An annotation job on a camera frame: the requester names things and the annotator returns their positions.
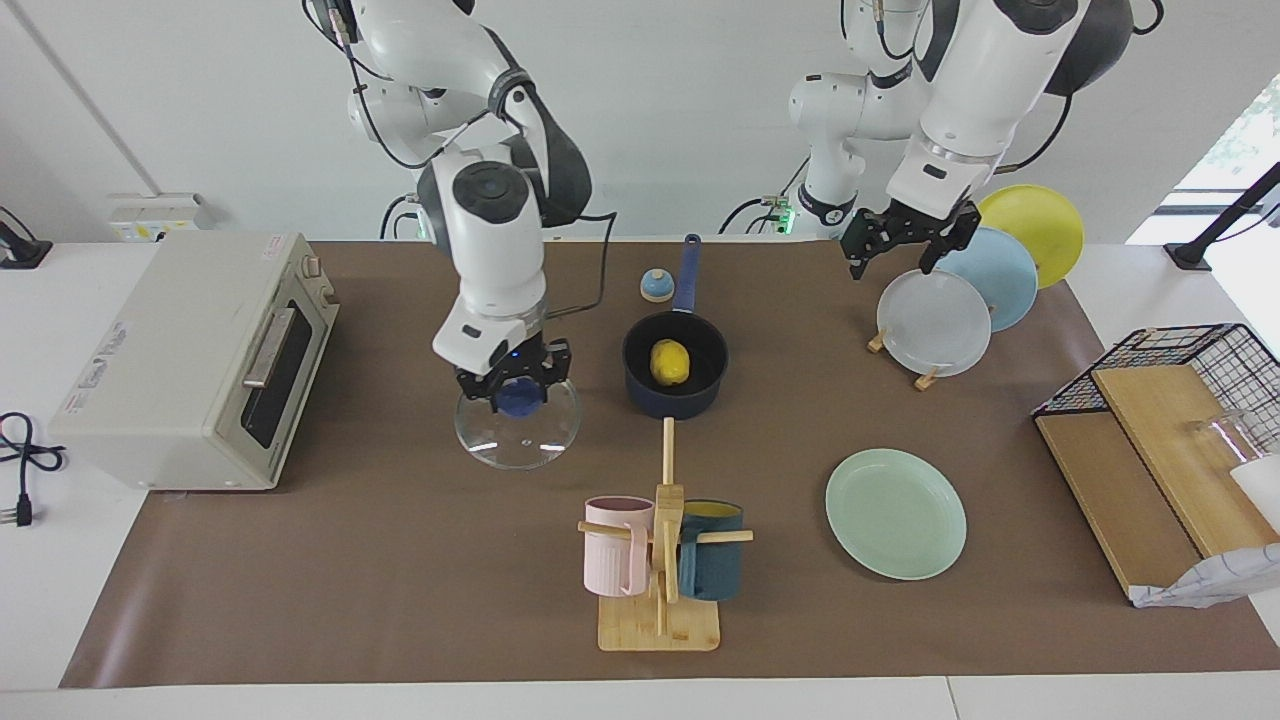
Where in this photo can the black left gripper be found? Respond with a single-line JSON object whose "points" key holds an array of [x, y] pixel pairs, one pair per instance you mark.
{"points": [[915, 228]]}

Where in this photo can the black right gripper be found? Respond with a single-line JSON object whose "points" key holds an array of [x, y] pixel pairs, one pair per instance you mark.
{"points": [[515, 365]]}

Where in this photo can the glass lid blue knob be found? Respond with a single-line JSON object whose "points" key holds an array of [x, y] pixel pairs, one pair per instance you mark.
{"points": [[520, 445]]}

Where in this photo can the yellow lemon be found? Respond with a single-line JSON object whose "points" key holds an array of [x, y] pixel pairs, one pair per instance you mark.
{"points": [[670, 362]]}

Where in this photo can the grey plate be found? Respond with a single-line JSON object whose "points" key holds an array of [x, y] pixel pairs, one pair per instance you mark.
{"points": [[932, 322]]}

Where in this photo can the light blue plate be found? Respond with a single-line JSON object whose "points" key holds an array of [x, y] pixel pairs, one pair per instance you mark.
{"points": [[1008, 280]]}

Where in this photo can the yellow plate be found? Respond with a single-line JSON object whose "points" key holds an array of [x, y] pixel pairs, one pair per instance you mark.
{"points": [[1040, 225]]}

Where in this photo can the wooden plate rack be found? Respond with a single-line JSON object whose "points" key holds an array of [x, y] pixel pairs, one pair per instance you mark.
{"points": [[926, 380]]}

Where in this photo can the green plate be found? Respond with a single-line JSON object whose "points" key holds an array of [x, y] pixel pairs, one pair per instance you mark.
{"points": [[895, 515]]}

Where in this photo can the base connector box green light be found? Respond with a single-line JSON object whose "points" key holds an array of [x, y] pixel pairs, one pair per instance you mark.
{"points": [[778, 215]]}

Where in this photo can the pink ribbed mug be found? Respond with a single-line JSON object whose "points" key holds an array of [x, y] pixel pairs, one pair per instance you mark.
{"points": [[610, 560]]}

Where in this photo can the brown table mat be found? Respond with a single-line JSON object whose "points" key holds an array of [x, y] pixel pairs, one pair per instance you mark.
{"points": [[420, 560]]}

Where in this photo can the dark teal mug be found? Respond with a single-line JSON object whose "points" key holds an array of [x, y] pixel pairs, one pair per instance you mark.
{"points": [[712, 575]]}

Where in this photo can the wooden mug tree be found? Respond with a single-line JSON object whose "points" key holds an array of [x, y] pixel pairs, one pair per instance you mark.
{"points": [[660, 625]]}

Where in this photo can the dark wooden board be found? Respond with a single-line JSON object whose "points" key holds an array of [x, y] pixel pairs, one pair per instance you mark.
{"points": [[1120, 500]]}

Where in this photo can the light wooden board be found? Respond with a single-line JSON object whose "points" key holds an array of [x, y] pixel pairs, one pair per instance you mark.
{"points": [[1170, 450]]}

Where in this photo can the beige toaster oven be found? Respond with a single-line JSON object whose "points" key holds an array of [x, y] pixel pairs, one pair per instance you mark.
{"points": [[170, 370]]}

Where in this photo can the clear glass cup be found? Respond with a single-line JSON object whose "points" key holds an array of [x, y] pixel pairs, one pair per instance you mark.
{"points": [[1225, 435]]}

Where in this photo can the white power socket box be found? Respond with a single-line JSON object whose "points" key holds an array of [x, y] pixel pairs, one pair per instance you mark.
{"points": [[155, 218]]}

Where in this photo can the white cup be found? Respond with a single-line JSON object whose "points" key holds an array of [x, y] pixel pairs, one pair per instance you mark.
{"points": [[1260, 490]]}

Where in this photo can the white grid-patterned cloth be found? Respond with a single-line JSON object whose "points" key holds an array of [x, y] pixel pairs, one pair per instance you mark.
{"points": [[1220, 580]]}

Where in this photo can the black table clamp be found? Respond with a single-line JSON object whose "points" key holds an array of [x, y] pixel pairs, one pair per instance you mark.
{"points": [[22, 252]]}

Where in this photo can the black camera stand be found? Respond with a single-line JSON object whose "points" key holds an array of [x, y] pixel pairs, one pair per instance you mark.
{"points": [[1225, 220]]}

